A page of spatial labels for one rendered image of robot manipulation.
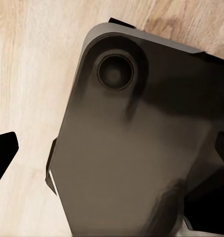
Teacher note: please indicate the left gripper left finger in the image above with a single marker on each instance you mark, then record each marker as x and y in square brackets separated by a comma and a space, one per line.
[8, 149]

